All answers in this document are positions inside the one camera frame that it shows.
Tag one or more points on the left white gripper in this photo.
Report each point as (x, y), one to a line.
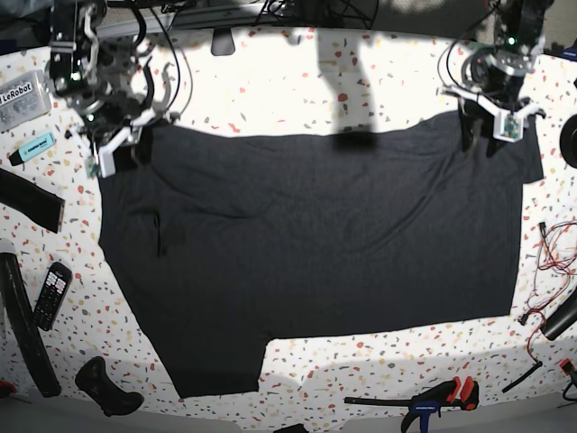
(508, 123)

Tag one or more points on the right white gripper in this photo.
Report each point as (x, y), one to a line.
(113, 156)

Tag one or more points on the dark grey T-shirt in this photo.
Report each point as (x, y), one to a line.
(221, 245)

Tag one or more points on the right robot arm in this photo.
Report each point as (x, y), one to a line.
(109, 84)

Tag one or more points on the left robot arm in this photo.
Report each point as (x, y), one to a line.
(498, 71)

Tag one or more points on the light blue highlighter marker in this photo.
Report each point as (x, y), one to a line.
(32, 149)

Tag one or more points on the black fabric sleeve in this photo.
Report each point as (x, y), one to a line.
(42, 207)

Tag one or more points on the clear LeRobot screw box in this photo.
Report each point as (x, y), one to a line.
(24, 99)

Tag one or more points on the black round object right edge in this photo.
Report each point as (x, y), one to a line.
(568, 141)

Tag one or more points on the black TV remote control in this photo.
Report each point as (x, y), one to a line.
(55, 286)

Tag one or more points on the long black foam tube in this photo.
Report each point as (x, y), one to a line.
(26, 333)

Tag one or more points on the black cylinder right edge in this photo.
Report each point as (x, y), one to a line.
(560, 320)

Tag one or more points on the black game controller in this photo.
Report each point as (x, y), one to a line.
(93, 380)

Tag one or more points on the black allen key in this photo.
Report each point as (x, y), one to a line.
(537, 365)

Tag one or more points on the small red connector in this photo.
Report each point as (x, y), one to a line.
(566, 366)

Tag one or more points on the black orange bar clamp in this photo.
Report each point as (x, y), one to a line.
(448, 394)

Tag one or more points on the small black flat object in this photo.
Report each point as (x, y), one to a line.
(296, 428)

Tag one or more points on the grey table clamp bracket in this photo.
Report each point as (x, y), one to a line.
(222, 42)

